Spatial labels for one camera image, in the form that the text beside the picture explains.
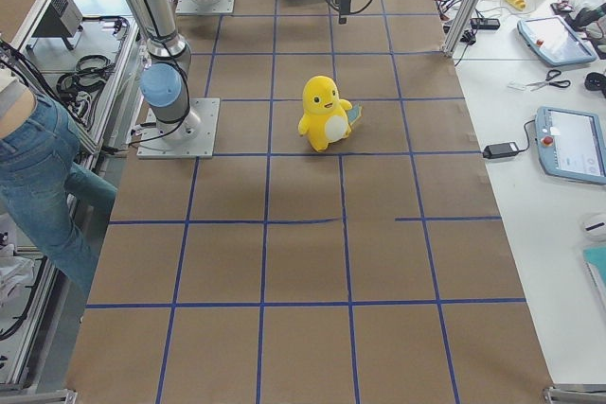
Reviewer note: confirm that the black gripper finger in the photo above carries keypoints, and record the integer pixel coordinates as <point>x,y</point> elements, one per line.
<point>343,11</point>

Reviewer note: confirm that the yellow plush toy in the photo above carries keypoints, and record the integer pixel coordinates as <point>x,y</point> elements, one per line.
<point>326,118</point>

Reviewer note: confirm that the blue teach pendant upper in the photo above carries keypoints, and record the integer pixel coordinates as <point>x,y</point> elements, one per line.
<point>555,42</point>

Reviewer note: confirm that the blue teach pendant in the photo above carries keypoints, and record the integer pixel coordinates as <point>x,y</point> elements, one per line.
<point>570,144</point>
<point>555,42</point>

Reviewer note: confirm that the black power adapter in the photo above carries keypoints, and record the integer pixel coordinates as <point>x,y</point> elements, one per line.
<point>500,150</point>

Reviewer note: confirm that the blue teach pendant lower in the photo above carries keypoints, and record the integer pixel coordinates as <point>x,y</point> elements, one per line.
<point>570,144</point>

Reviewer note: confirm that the person in blue jeans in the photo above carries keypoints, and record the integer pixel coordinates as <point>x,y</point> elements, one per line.
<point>39,144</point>

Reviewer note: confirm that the black handled scissors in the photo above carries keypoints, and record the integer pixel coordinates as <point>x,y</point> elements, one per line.
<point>550,79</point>

